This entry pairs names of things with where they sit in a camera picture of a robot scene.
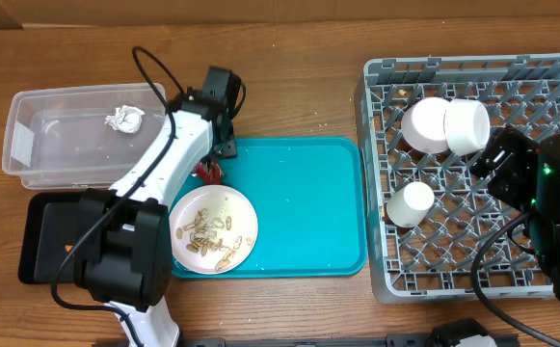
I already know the pale green cup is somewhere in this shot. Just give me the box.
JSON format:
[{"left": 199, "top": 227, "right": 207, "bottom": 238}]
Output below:
[{"left": 387, "top": 182, "right": 435, "bottom": 228}]

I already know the clear plastic storage bin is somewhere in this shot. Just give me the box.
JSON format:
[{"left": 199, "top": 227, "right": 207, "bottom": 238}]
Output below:
[{"left": 2, "top": 83, "right": 164, "bottom": 190}]

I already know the teal serving tray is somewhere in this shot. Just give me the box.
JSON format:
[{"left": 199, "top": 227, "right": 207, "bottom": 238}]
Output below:
[{"left": 219, "top": 137, "right": 367, "bottom": 279}]

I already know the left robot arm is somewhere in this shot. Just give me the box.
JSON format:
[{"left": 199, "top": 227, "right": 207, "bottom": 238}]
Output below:
[{"left": 64, "top": 67, "right": 246, "bottom": 346}]

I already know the black plastic tray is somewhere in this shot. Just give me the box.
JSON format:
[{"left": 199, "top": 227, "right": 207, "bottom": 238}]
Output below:
[{"left": 17, "top": 190, "right": 117, "bottom": 286}]

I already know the red snack wrapper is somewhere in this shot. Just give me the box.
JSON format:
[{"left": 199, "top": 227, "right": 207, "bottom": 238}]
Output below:
[{"left": 192, "top": 160, "right": 226, "bottom": 185}]

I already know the pale green bowl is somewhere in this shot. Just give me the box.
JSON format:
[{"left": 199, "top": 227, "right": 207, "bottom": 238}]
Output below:
[{"left": 444, "top": 99, "right": 491, "bottom": 156}]

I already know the white plate with food scraps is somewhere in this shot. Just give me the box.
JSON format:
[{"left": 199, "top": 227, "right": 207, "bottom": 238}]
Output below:
[{"left": 170, "top": 185, "right": 258, "bottom": 275}]

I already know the white tissue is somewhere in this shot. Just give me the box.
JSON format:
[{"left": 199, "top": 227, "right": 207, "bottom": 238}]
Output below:
[{"left": 105, "top": 105, "right": 145, "bottom": 134}]

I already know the grey dishwasher rack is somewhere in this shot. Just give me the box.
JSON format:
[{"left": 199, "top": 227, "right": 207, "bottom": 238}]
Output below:
[{"left": 355, "top": 54, "right": 560, "bottom": 304}]

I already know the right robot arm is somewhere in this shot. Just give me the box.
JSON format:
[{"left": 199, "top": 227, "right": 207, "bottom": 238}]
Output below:
[{"left": 470, "top": 125, "right": 560, "bottom": 346}]

